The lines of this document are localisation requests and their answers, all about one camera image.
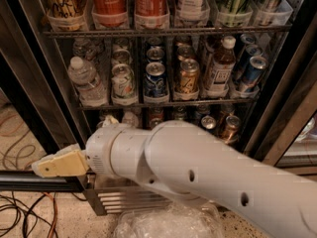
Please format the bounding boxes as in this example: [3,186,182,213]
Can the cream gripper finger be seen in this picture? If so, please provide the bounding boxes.
[102,115,119,127]
[32,144,89,178]

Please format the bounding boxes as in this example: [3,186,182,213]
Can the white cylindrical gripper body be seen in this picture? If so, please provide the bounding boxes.
[85,123,156,182]

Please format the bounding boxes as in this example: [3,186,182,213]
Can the clear front water bottle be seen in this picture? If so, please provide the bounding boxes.
[67,57,107,107]

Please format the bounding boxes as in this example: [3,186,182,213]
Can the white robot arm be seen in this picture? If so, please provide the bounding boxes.
[32,120,317,238]

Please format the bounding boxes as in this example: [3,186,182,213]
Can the clear water bottle bottom shelf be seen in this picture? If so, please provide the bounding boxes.
[122,111,139,127]

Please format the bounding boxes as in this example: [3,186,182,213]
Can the red Coke can bottom shelf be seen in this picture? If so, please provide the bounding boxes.
[149,107,164,129]

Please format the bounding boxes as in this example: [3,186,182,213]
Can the green can bottom shelf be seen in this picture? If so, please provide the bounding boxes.
[172,106,187,121]

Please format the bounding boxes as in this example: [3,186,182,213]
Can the clear rear water bottle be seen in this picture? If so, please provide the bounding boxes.
[72,38,97,62]

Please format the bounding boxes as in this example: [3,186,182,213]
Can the glass fridge door left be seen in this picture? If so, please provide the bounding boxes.
[0,57,83,192]

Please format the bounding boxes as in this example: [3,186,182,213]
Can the blue Pepsi can bottom shelf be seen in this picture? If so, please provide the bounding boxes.
[200,115,217,130]

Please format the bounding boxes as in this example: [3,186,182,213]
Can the orange can bottom shelf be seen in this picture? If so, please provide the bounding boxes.
[219,115,241,144]

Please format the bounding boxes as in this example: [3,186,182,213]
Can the yellow LaCroix can top shelf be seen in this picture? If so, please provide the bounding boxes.
[40,0,87,20]

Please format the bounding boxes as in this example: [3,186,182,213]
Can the amber tea bottle white cap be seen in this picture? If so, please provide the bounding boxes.
[204,36,236,92]

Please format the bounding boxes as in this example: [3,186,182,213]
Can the stainless steel fridge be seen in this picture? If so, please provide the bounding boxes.
[0,0,317,216]

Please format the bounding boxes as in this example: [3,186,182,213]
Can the blue Pepsi front can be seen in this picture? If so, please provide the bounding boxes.
[145,62,166,98]

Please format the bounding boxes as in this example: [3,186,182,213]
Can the green white middle can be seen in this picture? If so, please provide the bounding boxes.
[111,49,131,65]

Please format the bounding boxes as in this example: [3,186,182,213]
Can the blue Pepsi middle can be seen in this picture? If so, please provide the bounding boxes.
[147,47,164,63]

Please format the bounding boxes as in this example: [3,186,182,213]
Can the orange LaCroix front can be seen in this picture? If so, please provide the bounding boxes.
[175,59,200,94]

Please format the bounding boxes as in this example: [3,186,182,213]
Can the orange lacroix can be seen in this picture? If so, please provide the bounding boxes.
[176,46,196,61]
[175,59,200,94]

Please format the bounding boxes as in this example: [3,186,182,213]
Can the clear plastic bag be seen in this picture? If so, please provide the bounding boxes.
[113,203,225,238]

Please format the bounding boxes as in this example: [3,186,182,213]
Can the orange LaCroix middle can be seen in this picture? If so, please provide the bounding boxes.
[176,46,196,61]

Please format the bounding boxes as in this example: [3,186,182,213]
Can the red Coca-Cola can left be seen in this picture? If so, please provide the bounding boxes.
[93,0,127,27]

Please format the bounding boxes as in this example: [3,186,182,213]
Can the blue Red Bull middle can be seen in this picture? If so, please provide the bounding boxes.
[233,44,264,81]

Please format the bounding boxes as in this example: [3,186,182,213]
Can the blue red bull can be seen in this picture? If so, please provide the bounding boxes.
[238,56,268,92]
[233,44,264,81]

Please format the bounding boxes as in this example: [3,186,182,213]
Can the blue Red Bull front can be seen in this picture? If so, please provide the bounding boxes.
[238,56,268,92]

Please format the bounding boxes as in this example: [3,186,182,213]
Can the black and orange floor cables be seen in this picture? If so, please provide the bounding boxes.
[0,191,87,238]

